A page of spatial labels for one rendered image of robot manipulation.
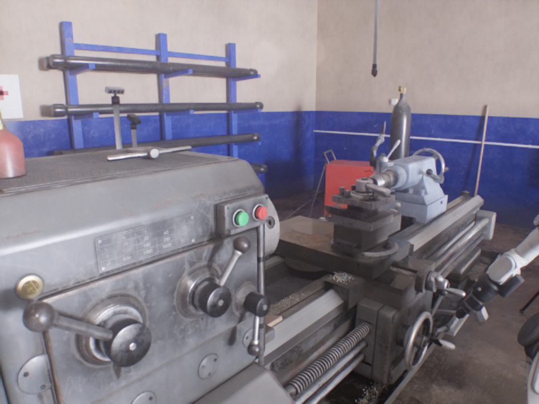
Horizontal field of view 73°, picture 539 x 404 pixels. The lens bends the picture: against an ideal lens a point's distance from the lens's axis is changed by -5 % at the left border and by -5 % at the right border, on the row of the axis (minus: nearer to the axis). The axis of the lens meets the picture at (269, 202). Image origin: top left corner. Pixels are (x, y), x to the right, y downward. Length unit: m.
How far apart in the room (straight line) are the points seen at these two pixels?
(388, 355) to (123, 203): 1.04
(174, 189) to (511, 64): 5.04
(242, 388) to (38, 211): 0.59
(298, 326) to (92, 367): 0.64
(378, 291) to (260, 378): 0.57
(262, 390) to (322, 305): 0.40
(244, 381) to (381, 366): 0.61
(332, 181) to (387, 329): 3.28
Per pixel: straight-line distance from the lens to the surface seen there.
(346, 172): 4.44
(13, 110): 3.82
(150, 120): 4.46
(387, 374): 1.47
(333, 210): 1.42
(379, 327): 1.37
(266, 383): 0.98
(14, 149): 0.77
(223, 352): 0.91
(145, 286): 0.69
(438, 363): 2.57
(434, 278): 1.39
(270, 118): 5.72
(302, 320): 1.19
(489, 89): 5.51
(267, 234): 1.10
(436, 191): 2.36
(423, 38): 5.83
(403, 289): 1.34
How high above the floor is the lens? 1.46
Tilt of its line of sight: 14 degrees down
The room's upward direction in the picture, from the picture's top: straight up
